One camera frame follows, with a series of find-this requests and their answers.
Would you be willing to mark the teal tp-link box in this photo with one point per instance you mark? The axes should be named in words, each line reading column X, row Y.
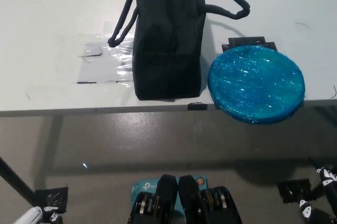
column 143, row 185

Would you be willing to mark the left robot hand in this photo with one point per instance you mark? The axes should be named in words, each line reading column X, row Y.
column 52, row 216

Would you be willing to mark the black floor tape patch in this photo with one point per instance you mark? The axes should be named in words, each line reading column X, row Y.
column 292, row 189
column 52, row 197

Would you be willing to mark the black fabric tote bag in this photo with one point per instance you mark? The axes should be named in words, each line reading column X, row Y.
column 168, row 63

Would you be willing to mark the small black tape piece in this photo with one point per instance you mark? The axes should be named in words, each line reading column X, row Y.
column 197, row 106

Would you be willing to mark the grey tape square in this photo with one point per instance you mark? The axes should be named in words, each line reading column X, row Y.
column 89, row 50

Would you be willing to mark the black table leg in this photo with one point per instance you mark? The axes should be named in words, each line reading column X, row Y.
column 15, row 179

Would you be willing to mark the large black tape patch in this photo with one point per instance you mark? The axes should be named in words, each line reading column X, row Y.
column 245, row 41

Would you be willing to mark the blue plastic-wrapped plate stack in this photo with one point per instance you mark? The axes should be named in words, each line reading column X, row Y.
column 255, row 84

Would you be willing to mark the thin black tape strip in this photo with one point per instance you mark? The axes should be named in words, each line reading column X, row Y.
column 85, row 82

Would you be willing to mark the clear plastic tape sheet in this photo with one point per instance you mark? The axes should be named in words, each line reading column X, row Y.
column 116, row 50

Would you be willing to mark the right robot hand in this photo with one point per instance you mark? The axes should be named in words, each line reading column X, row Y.
column 326, row 176

